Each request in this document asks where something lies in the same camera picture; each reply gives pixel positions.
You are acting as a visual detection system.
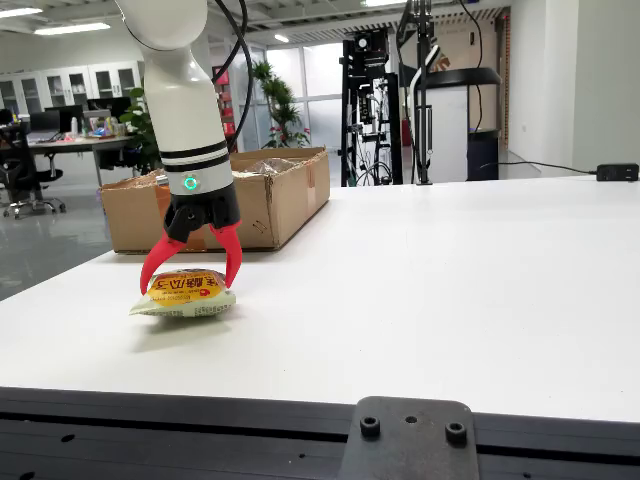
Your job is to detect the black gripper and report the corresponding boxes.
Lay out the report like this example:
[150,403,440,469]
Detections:
[139,183,244,297]

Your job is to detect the orange and green snack packet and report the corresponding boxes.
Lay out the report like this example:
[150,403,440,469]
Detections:
[128,268,238,319]

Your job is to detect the dark blue bin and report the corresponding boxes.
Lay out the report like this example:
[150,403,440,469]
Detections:
[466,128,501,182]

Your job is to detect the brown cardboard box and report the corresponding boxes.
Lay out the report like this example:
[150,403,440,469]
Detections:
[99,145,332,254]

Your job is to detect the clear plastic bag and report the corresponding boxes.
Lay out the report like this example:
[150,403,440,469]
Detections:
[231,156,307,178]

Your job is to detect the large leaf green plant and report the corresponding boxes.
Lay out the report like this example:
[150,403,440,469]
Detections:
[118,85,162,177]

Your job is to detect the red display shelf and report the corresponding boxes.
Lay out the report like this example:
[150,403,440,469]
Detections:
[211,64,240,154]

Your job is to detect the grey office desk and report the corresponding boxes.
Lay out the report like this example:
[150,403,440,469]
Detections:
[25,133,135,188]

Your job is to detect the tall thin green plant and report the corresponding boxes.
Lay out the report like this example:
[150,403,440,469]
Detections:
[248,59,312,150]

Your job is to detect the black office chair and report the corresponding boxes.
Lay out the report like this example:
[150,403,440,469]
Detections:
[0,108,68,221]

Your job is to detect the black computer monitor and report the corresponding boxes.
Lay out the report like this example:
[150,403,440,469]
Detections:
[28,109,62,134]

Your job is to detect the white glass door cabinets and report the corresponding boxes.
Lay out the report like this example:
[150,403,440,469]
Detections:
[0,60,147,117]

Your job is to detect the black equipment rack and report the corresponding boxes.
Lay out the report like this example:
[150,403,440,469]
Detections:
[338,27,404,188]

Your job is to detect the long ceiling light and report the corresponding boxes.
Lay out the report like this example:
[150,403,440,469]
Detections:
[33,21,112,37]

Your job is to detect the black pole stand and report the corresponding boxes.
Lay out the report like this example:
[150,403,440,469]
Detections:
[396,0,442,187]

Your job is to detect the black power adapter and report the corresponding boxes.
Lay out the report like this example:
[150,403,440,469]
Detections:
[595,162,640,183]

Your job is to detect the dark metal table frame rail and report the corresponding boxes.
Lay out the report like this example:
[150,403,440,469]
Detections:
[0,385,640,480]

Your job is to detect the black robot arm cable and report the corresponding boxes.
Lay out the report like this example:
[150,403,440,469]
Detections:
[211,0,254,154]

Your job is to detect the dark metal bracket plate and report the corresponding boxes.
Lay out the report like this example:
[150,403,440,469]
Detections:
[337,395,481,480]

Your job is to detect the black hanging cable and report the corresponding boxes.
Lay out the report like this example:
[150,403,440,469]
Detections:
[458,0,485,132]

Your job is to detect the black adapter cable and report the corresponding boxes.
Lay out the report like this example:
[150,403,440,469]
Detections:
[478,160,599,176]

